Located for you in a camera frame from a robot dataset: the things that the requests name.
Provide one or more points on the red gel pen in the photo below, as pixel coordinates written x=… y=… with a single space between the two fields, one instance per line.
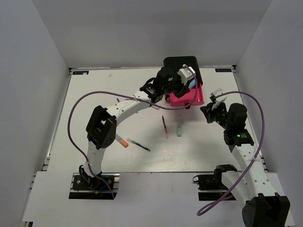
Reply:
x=165 y=127

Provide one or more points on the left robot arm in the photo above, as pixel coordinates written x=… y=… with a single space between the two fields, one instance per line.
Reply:
x=102 y=125

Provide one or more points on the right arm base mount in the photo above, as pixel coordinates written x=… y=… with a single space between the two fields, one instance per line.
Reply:
x=210 y=186

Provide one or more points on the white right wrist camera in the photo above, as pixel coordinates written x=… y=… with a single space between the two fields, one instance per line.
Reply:
x=215 y=99

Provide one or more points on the orange highlighter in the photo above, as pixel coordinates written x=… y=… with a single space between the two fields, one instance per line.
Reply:
x=121 y=141

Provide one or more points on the pink top drawer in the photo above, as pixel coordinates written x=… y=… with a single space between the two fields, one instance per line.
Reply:
x=187 y=98

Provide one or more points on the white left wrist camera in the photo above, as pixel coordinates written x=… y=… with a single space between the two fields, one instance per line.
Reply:
x=187 y=74

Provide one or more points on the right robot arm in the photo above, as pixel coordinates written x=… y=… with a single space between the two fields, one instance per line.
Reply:
x=262 y=206

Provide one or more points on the blue highlighter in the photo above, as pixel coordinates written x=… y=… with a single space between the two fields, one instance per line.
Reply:
x=192 y=84

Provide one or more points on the left logo sticker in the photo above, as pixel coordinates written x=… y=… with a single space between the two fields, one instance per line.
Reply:
x=82 y=72

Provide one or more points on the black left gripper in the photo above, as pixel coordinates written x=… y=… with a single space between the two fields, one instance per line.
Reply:
x=183 y=89

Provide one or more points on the green gel pen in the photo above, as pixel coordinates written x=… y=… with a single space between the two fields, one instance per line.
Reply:
x=138 y=144

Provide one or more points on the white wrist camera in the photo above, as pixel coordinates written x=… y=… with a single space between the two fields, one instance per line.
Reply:
x=215 y=99
x=187 y=74

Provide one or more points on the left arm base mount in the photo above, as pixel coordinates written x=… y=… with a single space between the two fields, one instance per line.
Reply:
x=81 y=190

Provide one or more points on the logo sticker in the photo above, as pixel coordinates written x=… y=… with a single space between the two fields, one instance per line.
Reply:
x=223 y=70
x=82 y=72

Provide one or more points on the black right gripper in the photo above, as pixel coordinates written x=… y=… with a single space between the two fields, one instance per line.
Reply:
x=209 y=113

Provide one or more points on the black drawer cabinet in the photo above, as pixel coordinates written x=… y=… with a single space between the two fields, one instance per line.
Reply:
x=177 y=62

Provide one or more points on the right logo sticker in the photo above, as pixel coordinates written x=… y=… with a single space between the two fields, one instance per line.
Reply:
x=223 y=70

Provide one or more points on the green highlighter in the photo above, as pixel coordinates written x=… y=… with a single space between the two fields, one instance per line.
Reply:
x=179 y=126

